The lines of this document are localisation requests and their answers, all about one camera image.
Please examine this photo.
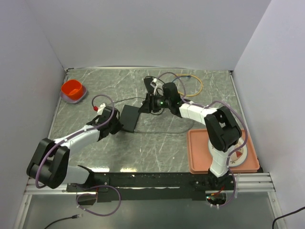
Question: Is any black cable with plug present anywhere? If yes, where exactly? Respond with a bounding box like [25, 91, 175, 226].
[42, 214, 83, 229]

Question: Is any black cable at corner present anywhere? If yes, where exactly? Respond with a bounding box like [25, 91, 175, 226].
[272, 207, 305, 229]

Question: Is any pink plastic tray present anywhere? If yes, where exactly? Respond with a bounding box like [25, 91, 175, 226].
[186, 129, 260, 174]

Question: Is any aluminium frame rail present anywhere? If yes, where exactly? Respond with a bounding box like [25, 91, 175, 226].
[24, 173, 275, 195]

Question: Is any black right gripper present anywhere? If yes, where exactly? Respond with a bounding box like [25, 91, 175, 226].
[137, 94, 171, 115]

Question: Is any lilac plastic dish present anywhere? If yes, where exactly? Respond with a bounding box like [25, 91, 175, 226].
[59, 87, 87, 104]

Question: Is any orange plastic cup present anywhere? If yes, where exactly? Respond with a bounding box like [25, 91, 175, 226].
[61, 79, 83, 100]

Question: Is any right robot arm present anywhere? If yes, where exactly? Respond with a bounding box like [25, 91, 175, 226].
[139, 78, 242, 190]

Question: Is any yellow ethernet cable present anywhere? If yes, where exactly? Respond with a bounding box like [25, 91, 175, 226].
[177, 75, 203, 97]

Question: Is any patterned ceramic plate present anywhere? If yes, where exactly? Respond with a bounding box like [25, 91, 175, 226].
[208, 138, 247, 167]

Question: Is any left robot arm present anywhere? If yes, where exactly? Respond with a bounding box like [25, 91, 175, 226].
[26, 106, 122, 192]

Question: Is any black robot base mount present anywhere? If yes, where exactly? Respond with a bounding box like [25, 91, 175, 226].
[66, 172, 234, 202]

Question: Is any black network switch box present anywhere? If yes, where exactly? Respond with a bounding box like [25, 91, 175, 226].
[120, 105, 140, 133]

